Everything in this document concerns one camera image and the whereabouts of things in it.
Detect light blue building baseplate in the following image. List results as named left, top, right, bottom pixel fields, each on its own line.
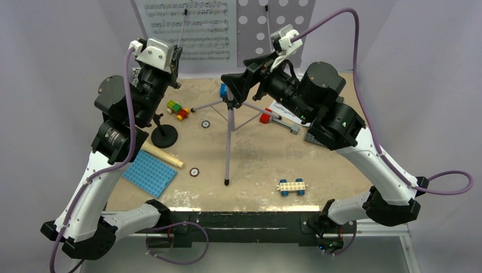
left=122, top=151, right=177, bottom=198

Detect grey girder red brick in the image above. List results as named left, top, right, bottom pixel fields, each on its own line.
left=259, top=108, right=300, bottom=135

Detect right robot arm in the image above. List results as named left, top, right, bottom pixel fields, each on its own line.
left=221, top=54, right=429, bottom=235

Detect lilac music stand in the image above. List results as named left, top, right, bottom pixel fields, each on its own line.
left=131, top=0, right=317, bottom=186

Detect white brick car blue wheels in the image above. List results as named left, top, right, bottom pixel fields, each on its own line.
left=276, top=178, right=306, bottom=196

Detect blue white brick stack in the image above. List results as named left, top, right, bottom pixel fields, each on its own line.
left=219, top=83, right=228, bottom=98

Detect dark grey building baseplate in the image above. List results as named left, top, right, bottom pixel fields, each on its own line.
left=304, top=133, right=321, bottom=145

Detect sheet music page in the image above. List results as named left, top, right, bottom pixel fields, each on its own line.
left=269, top=100, right=296, bottom=117
left=135, top=0, right=238, bottom=69

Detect black table front rail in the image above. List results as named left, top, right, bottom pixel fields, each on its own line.
left=134, top=210, right=359, bottom=250

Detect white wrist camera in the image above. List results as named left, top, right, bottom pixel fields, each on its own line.
left=270, top=24, right=303, bottom=72
left=128, top=38, right=176, bottom=74

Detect colourful toy brick car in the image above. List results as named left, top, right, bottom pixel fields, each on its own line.
left=167, top=100, right=190, bottom=121

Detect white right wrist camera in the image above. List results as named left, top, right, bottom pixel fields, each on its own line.
left=270, top=24, right=303, bottom=72

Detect cream toy microphone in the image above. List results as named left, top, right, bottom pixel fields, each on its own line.
left=140, top=142, right=185, bottom=168

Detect black microphone stand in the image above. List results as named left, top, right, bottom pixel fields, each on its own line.
left=151, top=114, right=178, bottom=148

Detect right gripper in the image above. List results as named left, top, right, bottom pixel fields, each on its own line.
left=221, top=49, right=314, bottom=123

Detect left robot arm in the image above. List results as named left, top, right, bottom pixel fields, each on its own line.
left=41, top=45, right=182, bottom=260

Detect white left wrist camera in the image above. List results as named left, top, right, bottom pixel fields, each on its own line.
left=128, top=38, right=176, bottom=74

